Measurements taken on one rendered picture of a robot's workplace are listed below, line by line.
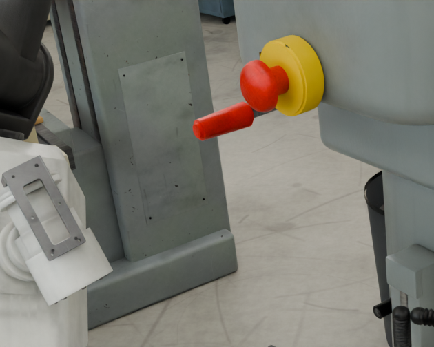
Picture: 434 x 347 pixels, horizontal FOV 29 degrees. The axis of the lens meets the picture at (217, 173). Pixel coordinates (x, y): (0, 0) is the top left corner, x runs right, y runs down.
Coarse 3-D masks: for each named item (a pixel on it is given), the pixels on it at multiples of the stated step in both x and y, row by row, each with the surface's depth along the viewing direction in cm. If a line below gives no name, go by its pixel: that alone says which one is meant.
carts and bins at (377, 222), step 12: (372, 180) 310; (372, 192) 311; (372, 204) 291; (372, 216) 296; (384, 216) 287; (372, 228) 300; (384, 228) 290; (372, 240) 308; (384, 240) 293; (384, 252) 296; (384, 264) 299; (384, 276) 302; (384, 288) 305; (384, 324) 320
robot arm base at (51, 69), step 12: (48, 60) 96; (48, 72) 95; (48, 84) 96; (36, 96) 95; (0, 108) 93; (24, 108) 96; (36, 108) 96; (0, 120) 90; (12, 120) 92; (24, 120) 94; (36, 120) 97; (24, 132) 96
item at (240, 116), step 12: (228, 108) 75; (240, 108) 75; (204, 120) 73; (216, 120) 73; (228, 120) 74; (240, 120) 74; (252, 120) 75; (204, 132) 73; (216, 132) 74; (228, 132) 75
